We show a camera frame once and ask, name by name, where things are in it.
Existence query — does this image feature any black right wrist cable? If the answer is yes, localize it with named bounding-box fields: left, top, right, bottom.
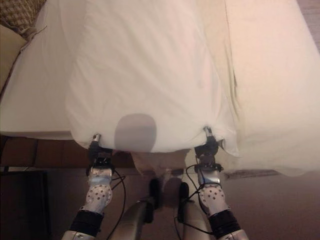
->
left=173, top=163, right=209, bottom=240

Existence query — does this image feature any brown patterned pillow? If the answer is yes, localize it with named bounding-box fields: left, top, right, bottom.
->
left=0, top=0, right=48, bottom=41

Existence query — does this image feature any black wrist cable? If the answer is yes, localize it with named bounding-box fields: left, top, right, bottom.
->
left=109, top=166, right=127, bottom=216
left=173, top=163, right=209, bottom=240

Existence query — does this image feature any white duvet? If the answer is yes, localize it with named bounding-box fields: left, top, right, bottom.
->
left=65, top=0, right=241, bottom=158

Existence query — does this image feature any dark bedside cabinet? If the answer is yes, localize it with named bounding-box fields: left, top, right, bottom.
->
left=0, top=169, right=52, bottom=240

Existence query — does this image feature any wooden bed frame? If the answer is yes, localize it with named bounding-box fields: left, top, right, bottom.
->
left=0, top=134, right=137, bottom=174

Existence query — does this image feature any robot left leg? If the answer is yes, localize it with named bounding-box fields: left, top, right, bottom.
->
left=116, top=196, right=155, bottom=240

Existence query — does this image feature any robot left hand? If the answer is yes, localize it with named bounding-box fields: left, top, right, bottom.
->
left=88, top=133, right=114, bottom=159

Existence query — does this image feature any robot right leg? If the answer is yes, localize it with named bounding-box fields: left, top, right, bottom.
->
left=174, top=198, right=211, bottom=240

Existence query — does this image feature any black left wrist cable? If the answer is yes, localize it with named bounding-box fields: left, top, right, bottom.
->
left=109, top=166, right=127, bottom=216

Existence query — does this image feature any white mattress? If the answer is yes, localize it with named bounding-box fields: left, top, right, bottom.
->
left=0, top=0, right=88, bottom=140

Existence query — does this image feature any cream cushion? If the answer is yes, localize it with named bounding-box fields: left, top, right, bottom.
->
left=0, top=24, right=29, bottom=89

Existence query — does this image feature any robot leg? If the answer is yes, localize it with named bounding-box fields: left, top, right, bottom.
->
left=174, top=198, right=211, bottom=240
left=116, top=196, right=155, bottom=240

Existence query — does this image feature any cream bed sheet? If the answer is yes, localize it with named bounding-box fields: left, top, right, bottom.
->
left=197, top=0, right=320, bottom=179

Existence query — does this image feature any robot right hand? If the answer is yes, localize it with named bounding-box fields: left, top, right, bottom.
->
left=194, top=126, right=225, bottom=159

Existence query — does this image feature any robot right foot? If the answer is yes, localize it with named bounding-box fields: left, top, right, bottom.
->
left=178, top=181, right=190, bottom=202

